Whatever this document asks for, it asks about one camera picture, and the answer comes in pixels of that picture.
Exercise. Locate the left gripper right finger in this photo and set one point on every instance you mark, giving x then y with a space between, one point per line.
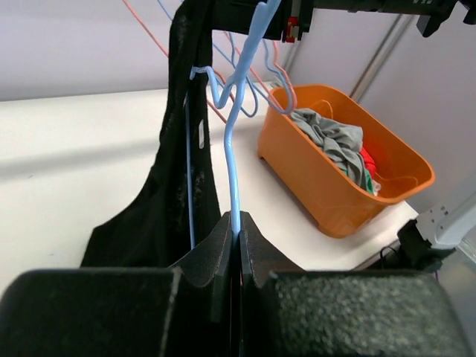
287 311

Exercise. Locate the green tank top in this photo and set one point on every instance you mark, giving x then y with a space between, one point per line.
361 178

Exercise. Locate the black tank top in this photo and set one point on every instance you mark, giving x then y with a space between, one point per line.
179 197

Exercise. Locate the blue hanger of red top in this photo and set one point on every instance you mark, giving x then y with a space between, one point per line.
275 83

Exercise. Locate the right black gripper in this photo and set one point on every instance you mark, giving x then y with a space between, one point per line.
293 18

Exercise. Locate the grey tank top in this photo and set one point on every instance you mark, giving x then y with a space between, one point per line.
340 142

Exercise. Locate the red tank top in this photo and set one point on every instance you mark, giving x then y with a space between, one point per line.
369 162

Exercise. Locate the white tank top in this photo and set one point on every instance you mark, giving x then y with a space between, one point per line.
376 188

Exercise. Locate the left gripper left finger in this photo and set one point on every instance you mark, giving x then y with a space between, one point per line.
182 310

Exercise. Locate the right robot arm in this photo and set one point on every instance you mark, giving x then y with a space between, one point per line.
423 243

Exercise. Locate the orange plastic basket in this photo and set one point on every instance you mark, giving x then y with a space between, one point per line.
338 205

